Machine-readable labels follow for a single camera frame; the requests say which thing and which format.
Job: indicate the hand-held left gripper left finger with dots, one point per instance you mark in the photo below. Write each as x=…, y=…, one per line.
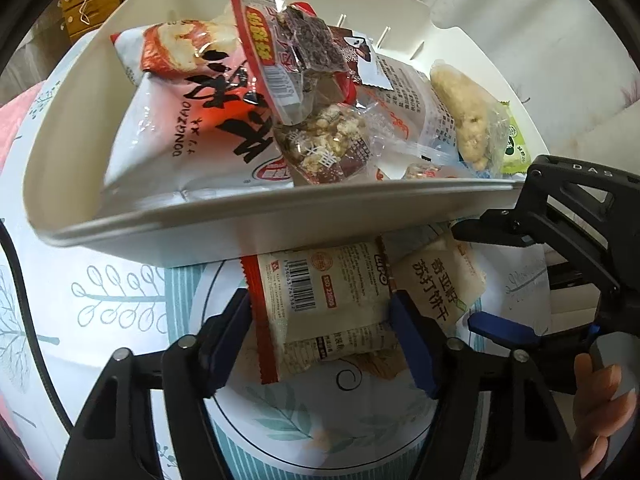
x=230, y=330

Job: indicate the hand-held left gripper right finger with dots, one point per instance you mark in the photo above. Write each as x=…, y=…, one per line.
x=412, y=340

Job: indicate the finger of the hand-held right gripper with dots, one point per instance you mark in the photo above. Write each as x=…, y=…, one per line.
x=490, y=227
x=500, y=327

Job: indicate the beige cracker packet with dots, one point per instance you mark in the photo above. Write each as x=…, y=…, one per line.
x=435, y=280

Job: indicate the red nut ball snack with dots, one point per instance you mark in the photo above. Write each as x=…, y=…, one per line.
x=422, y=171
x=325, y=135

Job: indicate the white red-edged biscuit packet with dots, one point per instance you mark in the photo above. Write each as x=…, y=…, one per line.
x=325, y=305

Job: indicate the yellow crispy noodle snack packet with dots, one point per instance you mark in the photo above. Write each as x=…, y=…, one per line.
x=465, y=110

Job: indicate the white plastic storage tray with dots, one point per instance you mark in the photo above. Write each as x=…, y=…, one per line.
x=150, y=230

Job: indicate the clear brown cake packet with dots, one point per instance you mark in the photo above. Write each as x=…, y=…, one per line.
x=415, y=95

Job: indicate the large white and red snack bag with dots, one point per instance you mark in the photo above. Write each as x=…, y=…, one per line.
x=165, y=135

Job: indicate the brown and red snack packet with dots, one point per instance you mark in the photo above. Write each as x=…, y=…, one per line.
x=365, y=60

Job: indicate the clear packet with dark cake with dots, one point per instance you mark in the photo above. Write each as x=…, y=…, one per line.
x=300, y=40

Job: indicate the person's right hand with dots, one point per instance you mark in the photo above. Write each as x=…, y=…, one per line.
x=600, y=425

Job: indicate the blue and white printed tablecloth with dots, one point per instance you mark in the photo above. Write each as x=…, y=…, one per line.
x=115, y=300

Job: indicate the pink quilt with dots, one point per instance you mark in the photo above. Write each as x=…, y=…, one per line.
x=15, y=130

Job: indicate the wooden desk with drawers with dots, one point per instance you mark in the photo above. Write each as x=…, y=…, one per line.
x=100, y=5

